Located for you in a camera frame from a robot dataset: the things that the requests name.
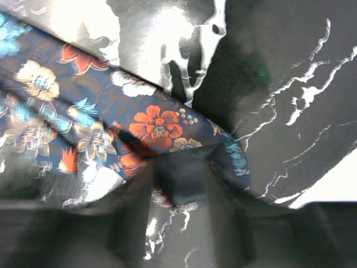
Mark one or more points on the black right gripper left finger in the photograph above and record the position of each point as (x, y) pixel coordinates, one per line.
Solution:
(111, 232)

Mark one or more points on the navy floral tie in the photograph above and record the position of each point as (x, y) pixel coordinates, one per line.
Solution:
(73, 130)

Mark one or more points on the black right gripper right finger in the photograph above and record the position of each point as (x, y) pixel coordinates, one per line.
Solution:
(253, 233)

